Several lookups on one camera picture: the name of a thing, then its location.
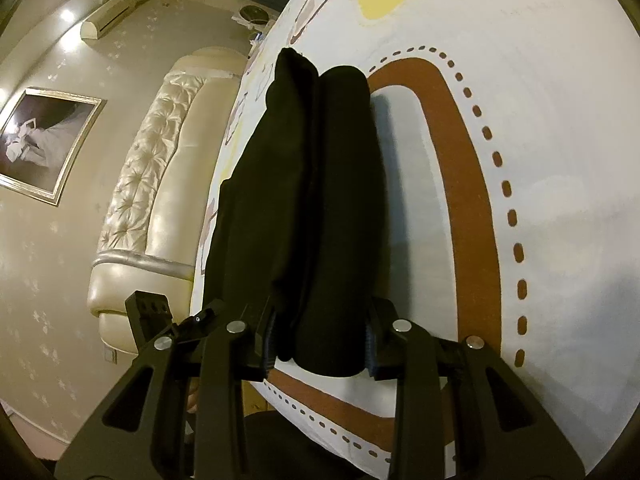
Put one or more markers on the wall air conditioner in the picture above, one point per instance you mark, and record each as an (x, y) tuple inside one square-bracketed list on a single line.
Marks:
[(107, 17)]

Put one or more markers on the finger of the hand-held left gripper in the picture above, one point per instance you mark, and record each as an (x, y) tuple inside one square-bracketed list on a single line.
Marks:
[(147, 315)]

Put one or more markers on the patterned white bed sheet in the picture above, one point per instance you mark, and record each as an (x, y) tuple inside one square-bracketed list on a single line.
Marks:
[(550, 160)]

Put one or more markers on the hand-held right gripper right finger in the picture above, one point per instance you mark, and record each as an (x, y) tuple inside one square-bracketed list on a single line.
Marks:
[(371, 350)]

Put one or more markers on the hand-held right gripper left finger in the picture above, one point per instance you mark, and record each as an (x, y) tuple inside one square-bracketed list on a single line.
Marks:
[(270, 340)]

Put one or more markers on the wall socket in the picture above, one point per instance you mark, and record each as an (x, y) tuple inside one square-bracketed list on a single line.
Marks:
[(111, 356)]

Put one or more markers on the framed wall picture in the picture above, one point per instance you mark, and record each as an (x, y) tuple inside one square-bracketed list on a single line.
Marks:
[(40, 145)]

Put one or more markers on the black pants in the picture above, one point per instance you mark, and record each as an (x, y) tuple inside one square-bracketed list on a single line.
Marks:
[(310, 210)]

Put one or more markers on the cream tufted headboard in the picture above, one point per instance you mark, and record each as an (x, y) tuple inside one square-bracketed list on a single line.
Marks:
[(160, 185)]

